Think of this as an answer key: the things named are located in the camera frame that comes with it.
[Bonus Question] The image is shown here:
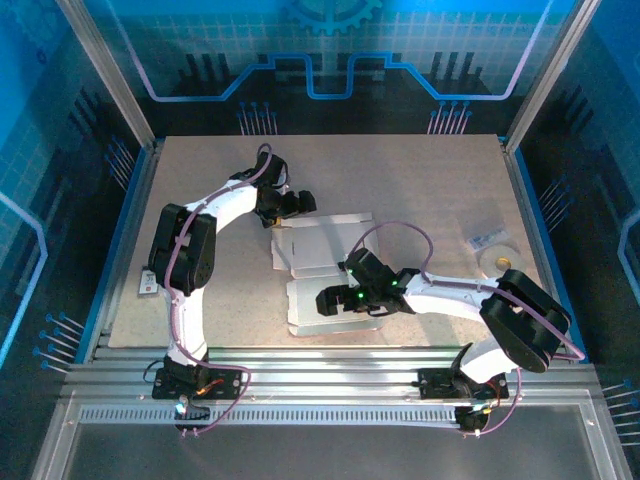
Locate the black controller box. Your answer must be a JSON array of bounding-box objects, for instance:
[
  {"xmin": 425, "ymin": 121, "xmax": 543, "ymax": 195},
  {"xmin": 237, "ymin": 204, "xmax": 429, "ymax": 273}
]
[
  {"xmin": 455, "ymin": 405, "xmax": 490, "ymax": 434},
  {"xmin": 173, "ymin": 394, "xmax": 211, "ymax": 421}
]

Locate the aluminium side rail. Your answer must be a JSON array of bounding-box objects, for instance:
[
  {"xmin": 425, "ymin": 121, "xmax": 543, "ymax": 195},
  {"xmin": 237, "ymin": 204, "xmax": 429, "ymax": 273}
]
[
  {"xmin": 501, "ymin": 139, "xmax": 569, "ymax": 349},
  {"xmin": 94, "ymin": 139, "xmax": 166, "ymax": 351}
]

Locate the blue table edge strip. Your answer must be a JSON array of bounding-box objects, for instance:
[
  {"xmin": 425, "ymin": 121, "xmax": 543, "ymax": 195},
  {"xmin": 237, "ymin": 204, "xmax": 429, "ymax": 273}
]
[
  {"xmin": 74, "ymin": 144, "xmax": 152, "ymax": 362},
  {"xmin": 513, "ymin": 144, "xmax": 592, "ymax": 362}
]

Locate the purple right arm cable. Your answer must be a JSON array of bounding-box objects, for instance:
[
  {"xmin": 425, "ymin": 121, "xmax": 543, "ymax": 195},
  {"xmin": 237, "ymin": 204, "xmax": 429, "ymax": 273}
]
[{"xmin": 348, "ymin": 221, "xmax": 586, "ymax": 436}]

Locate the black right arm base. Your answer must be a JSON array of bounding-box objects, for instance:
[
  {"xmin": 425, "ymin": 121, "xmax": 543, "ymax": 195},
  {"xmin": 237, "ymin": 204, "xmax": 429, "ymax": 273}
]
[{"xmin": 417, "ymin": 367, "xmax": 509, "ymax": 401}]

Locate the small white printed card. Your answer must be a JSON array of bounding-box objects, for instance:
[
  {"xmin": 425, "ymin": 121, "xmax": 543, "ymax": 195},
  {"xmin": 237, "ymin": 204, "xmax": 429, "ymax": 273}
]
[{"xmin": 138, "ymin": 267, "xmax": 160, "ymax": 297}]

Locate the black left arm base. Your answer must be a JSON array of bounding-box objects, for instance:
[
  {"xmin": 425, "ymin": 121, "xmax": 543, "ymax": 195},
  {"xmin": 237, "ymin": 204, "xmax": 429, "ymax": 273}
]
[{"xmin": 151, "ymin": 367, "xmax": 251, "ymax": 401}]

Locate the aluminium frame post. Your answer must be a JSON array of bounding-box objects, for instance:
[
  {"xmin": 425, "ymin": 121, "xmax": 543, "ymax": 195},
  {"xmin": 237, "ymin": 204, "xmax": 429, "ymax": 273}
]
[
  {"xmin": 504, "ymin": 0, "xmax": 604, "ymax": 151},
  {"xmin": 54, "ymin": 0, "xmax": 157, "ymax": 151}
]

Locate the aluminium cross rail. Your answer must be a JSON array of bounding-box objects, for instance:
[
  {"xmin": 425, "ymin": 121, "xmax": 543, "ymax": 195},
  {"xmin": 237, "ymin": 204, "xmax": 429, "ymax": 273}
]
[{"xmin": 62, "ymin": 344, "xmax": 604, "ymax": 401}]

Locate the aluminium lower frame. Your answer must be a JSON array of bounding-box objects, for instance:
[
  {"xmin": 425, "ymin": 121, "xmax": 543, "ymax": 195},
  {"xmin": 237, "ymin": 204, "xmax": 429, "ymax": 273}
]
[{"xmin": 29, "ymin": 394, "xmax": 634, "ymax": 480}]

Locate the white tape roll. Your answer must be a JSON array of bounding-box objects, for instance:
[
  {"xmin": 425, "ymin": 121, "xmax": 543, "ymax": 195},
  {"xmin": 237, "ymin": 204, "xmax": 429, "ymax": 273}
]
[{"xmin": 478, "ymin": 244, "xmax": 522, "ymax": 281}]

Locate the small clear plastic bag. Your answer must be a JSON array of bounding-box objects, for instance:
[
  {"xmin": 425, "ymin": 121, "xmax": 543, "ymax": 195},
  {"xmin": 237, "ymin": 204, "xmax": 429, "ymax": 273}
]
[{"xmin": 467, "ymin": 227, "xmax": 509, "ymax": 251}]

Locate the pink and white paper box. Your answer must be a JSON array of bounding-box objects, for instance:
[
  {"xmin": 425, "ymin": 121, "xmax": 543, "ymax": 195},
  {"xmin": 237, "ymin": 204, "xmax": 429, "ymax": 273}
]
[{"xmin": 269, "ymin": 212, "xmax": 389, "ymax": 337}]

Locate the slotted grey cable duct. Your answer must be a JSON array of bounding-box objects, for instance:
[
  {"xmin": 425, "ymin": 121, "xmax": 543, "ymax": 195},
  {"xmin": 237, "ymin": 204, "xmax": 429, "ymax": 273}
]
[{"xmin": 78, "ymin": 404, "xmax": 464, "ymax": 427}]

